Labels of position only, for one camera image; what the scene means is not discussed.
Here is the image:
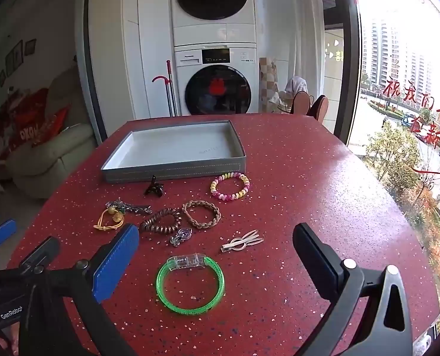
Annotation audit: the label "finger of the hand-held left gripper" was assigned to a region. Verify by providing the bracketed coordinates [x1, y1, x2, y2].
[0, 219, 18, 249]
[19, 236, 62, 268]

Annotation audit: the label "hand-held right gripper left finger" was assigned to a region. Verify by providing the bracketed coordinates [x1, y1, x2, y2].
[15, 224, 139, 356]

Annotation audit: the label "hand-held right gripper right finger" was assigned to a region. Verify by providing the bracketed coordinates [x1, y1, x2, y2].
[293, 222, 415, 356]

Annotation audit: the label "yellow cord bracelet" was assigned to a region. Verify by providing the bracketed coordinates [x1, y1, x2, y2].
[93, 208, 126, 231]

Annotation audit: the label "ornate silver hair clip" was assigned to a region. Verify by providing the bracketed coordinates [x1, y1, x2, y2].
[106, 198, 153, 216]

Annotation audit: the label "brown spiral hair tie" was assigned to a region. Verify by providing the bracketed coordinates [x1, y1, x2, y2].
[139, 208, 182, 235]

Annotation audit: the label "green translucent bracelet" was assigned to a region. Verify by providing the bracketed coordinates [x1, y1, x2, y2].
[156, 253, 225, 316]

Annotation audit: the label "silver heart pendant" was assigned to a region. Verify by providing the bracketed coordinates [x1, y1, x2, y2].
[169, 227, 193, 247]

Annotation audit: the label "silver rabbit hair clip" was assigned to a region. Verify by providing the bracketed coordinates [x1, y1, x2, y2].
[220, 229, 264, 253]

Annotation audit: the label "black hair claw clip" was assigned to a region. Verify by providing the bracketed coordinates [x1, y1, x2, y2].
[144, 175, 165, 196]

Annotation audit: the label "pink yellow beaded bracelet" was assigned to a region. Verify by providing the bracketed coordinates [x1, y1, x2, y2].
[210, 172, 251, 202]

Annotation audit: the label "brown braided bracelet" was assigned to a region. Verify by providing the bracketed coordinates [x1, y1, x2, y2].
[182, 200, 221, 229]

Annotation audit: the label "grey shallow tray box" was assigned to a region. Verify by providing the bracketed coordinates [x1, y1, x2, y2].
[100, 120, 247, 184]

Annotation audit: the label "cream sofa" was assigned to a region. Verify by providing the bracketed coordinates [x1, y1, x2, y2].
[5, 67, 96, 199]

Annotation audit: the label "red cushions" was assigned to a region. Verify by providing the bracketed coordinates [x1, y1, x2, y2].
[0, 89, 72, 149]

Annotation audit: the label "white cloth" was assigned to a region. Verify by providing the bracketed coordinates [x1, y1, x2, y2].
[284, 76, 309, 97]

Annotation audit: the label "white tall cabinet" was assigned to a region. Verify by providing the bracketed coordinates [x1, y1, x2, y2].
[88, 0, 176, 134]

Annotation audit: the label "wall picture frames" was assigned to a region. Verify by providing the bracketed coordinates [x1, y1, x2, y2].
[0, 39, 37, 86]

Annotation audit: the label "red handled mop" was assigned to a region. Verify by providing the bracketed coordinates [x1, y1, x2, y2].
[152, 60, 178, 117]

